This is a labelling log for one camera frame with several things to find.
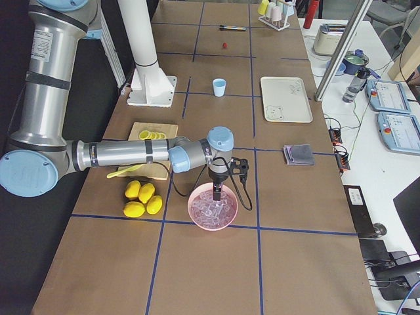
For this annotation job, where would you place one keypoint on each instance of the pink bowl of ice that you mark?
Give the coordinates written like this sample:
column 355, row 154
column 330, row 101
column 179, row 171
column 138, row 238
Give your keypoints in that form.
column 210, row 214

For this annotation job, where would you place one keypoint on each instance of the blue saucepan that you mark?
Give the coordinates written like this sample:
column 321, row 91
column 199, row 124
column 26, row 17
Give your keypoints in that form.
column 354, row 60

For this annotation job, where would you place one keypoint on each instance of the steel muddler black tip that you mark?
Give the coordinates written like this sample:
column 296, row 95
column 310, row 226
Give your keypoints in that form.
column 232, row 28

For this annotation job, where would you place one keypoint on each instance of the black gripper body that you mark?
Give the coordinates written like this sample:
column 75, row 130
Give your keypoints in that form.
column 217, row 178

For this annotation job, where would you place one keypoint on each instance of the cream toaster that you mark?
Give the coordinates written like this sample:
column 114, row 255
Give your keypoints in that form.
column 327, row 38

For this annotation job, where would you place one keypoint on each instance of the lemon slices row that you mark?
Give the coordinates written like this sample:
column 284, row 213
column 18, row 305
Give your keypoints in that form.
column 151, row 135

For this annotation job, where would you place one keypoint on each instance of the aluminium frame post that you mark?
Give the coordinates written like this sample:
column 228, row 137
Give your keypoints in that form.
column 342, row 47

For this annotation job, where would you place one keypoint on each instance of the blue bowl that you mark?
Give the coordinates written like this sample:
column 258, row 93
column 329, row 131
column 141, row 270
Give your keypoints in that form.
column 341, row 68

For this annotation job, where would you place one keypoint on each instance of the grey folded cloth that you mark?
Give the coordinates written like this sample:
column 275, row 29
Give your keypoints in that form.
column 299, row 154

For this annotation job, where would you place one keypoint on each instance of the yellow lemon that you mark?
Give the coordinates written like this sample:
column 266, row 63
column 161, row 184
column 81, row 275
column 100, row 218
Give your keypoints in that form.
column 146, row 192
column 132, row 189
column 154, row 205
column 134, row 209

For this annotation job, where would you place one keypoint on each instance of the bamboo cutting board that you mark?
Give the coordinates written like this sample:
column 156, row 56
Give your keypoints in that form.
column 151, row 171

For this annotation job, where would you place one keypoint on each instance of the yellow cup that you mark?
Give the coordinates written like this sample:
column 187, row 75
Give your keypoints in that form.
column 262, row 9

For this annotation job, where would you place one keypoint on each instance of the red bottle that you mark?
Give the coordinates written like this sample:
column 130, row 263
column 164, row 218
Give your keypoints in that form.
column 312, row 8

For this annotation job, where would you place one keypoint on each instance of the pink cup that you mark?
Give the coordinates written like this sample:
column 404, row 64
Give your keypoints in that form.
column 275, row 13

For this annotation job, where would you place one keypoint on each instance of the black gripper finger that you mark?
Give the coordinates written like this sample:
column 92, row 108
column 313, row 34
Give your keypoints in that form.
column 217, row 191

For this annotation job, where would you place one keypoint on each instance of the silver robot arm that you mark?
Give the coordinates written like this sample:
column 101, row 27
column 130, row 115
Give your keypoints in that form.
column 37, row 155

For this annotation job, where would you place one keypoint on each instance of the light blue plastic cup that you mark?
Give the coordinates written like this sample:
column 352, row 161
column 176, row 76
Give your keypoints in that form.
column 219, row 86

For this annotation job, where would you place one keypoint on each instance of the yellow plastic knife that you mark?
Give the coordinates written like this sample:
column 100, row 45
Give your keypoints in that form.
column 126, row 170

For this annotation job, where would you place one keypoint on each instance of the white cup rack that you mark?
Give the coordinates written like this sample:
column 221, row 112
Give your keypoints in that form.
column 288, row 9

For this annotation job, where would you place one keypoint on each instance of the cream bear tray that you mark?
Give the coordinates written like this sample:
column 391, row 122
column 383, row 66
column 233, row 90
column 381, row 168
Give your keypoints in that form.
column 284, row 100

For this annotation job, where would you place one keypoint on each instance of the blue teach pendant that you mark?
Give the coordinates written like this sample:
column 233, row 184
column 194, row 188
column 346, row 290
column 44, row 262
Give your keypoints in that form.
column 400, row 132
column 387, row 96

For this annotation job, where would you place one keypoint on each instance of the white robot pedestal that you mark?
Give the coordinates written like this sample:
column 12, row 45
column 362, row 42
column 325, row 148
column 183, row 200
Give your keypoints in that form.
column 150, row 86

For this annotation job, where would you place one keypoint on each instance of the clear water bottle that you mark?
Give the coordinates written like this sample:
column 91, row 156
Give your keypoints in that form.
column 358, row 83

